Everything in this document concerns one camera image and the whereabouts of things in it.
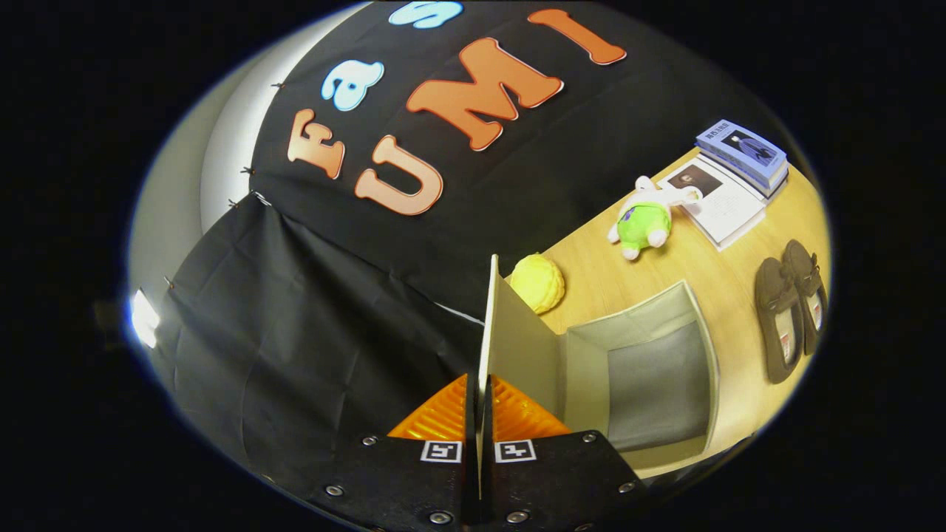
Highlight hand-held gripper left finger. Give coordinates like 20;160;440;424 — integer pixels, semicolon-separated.
307;373;481;532

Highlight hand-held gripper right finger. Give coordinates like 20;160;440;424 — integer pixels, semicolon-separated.
480;375;647;532

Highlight grey fabric storage box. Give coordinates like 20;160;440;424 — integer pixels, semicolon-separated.
477;253;721;481

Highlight brown fuzzy slipper shoe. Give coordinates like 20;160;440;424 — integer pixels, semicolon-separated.
782;239;828;355
754;256;805;385

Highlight yellow plush ball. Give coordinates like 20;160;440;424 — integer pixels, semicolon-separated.
508;253;566;315

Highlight green white plush toy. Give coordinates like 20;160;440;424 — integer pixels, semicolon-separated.
608;176;701;261

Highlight bright lamp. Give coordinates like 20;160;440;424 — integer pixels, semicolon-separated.
129;288;162;349

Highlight white portrait cover book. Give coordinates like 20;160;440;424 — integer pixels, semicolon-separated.
656;155;767;252

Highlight row of black cloth clips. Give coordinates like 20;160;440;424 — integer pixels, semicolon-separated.
163;81;287;287

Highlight blue white book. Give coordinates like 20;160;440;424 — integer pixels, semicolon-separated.
698;148;788;202

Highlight blue portrait cover book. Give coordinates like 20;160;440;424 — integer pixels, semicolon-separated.
695;120;789;182

